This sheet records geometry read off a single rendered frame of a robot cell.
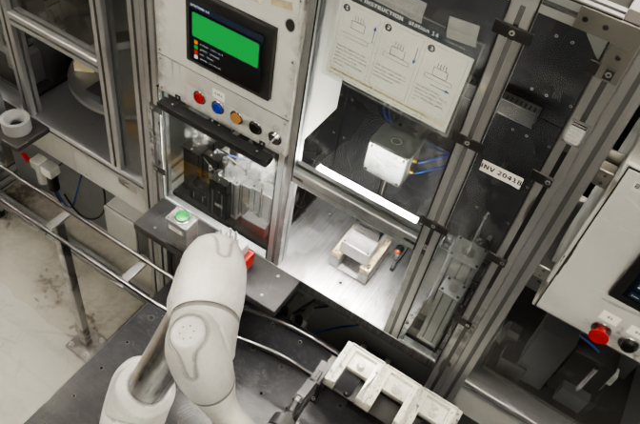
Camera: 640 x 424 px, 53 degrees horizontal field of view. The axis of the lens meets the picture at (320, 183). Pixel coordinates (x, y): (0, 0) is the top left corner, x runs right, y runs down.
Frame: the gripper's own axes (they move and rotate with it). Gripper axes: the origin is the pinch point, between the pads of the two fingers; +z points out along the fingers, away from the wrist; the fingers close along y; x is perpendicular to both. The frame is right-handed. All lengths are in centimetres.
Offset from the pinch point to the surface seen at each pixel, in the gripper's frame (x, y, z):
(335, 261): 14.7, 6.2, 31.0
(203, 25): 55, 78, 17
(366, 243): 8.5, 14.8, 36.2
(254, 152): 38, 49, 16
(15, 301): 139, -88, -4
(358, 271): 7.7, 3.7, 34.1
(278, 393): 10.1, -19.8, -2.7
